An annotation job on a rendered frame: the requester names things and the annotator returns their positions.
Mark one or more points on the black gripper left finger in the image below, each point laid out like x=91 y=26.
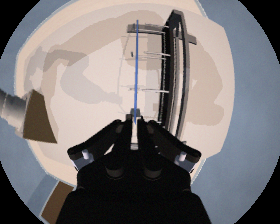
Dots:
x=97 y=145

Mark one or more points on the black patch panel rack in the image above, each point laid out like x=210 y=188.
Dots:
x=169 y=60

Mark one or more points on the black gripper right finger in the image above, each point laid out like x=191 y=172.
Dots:
x=171 y=147

